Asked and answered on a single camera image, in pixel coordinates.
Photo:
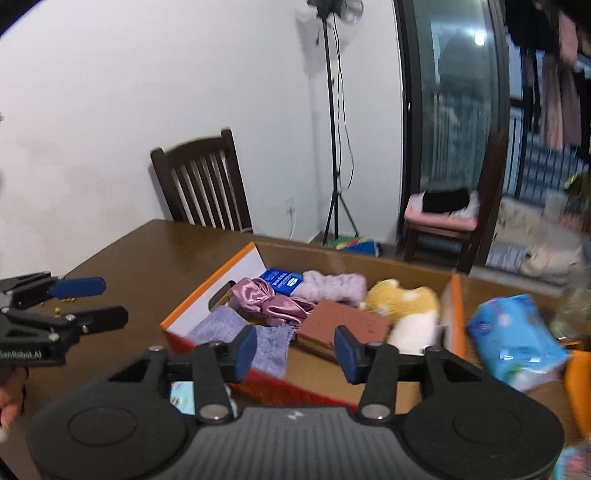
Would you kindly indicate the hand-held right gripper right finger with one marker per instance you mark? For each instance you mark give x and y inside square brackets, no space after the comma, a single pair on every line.
[346,357]

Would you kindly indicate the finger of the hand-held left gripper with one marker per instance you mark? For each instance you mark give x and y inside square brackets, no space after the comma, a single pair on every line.
[99,318]
[76,287]

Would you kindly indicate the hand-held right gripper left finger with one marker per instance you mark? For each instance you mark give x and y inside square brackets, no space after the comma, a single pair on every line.
[244,355]

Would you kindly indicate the yellow and white plush toy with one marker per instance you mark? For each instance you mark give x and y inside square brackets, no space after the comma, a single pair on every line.
[406,300]

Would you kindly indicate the large orange and white cardboard box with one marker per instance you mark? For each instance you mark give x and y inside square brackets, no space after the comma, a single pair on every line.
[323,256]

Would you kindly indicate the person's left hand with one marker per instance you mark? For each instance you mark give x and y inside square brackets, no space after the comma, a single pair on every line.
[10,404]

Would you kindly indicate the small gold beads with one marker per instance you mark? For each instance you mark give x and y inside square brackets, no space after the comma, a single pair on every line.
[57,307]

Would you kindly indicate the brown sponge block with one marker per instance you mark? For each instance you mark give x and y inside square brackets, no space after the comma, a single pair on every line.
[341,323]

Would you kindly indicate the purple fuzzy cloth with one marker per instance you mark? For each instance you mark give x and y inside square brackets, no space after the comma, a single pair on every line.
[217,325]

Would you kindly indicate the pink satin scrunchie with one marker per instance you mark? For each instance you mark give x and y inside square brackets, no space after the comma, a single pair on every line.
[268,302]

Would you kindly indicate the lavender fluffy headband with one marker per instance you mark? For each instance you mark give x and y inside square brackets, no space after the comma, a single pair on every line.
[332,286]

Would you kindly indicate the dark blue packet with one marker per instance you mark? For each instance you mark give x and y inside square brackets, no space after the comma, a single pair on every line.
[280,281]

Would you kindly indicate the colourful floor item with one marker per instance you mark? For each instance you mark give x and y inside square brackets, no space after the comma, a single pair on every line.
[360,245]

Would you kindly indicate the dark wooden chair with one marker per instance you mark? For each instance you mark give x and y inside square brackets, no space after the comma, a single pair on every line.
[203,180]

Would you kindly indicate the wooden chair with pink cushion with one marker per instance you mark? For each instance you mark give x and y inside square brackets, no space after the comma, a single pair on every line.
[443,221]

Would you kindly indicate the light blue tissue packet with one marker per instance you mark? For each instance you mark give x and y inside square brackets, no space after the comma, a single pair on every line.
[517,341]

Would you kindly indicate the black cloth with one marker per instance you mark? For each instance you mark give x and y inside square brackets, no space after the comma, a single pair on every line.
[445,200]

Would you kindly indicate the black studio light stand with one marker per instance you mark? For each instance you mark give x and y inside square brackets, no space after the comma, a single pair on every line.
[333,138]

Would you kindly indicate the white plant pot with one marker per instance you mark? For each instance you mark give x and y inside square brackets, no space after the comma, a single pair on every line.
[555,205]

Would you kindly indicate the sliding glass door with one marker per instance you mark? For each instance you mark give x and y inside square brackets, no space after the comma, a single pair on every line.
[415,92]

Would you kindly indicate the green potted plant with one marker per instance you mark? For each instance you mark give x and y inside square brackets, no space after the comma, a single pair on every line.
[579,189]

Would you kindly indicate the hanging pink garment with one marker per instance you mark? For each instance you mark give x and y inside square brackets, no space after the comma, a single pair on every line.
[556,106]

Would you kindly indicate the hanging black coat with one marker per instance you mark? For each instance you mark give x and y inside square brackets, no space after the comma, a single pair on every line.
[531,23]

